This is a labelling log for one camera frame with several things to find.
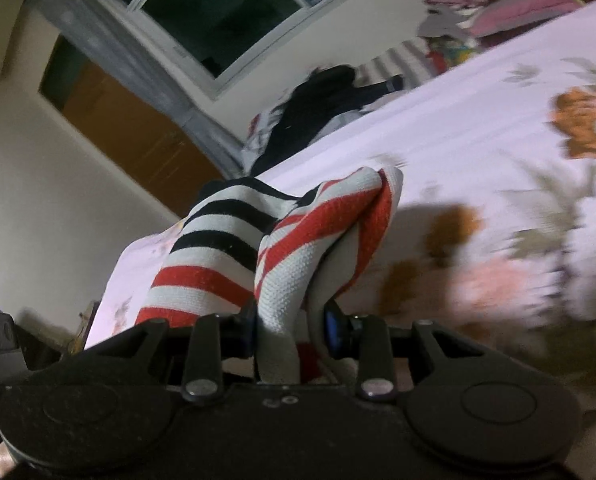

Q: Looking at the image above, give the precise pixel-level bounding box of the striped white red black shirt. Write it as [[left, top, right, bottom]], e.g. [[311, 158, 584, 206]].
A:
[[137, 167, 403, 385]]

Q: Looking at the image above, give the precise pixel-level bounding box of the brown wooden door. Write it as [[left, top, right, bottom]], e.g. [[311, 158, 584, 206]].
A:
[[40, 37, 222, 217]]

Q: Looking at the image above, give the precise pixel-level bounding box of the left grey curtain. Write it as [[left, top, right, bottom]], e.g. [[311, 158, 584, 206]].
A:
[[26, 0, 243, 178]]

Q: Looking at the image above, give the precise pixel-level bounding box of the window with white frame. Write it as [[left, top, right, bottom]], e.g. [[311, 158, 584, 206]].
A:
[[102, 0, 348, 96]]

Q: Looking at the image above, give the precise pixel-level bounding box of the pink grey folded bedding stack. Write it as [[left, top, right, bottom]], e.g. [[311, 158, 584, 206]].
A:
[[418, 0, 583, 42]]

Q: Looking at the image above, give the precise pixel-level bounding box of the grey striped mattress sheet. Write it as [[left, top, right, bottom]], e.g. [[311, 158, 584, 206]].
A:
[[354, 38, 438, 90]]

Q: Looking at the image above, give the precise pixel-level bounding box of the black clothes pile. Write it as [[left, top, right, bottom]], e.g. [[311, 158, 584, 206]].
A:
[[249, 65, 405, 176]]

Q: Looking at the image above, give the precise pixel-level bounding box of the floral pink bed sheet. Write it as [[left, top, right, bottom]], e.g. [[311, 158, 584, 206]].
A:
[[87, 3, 596, 479]]

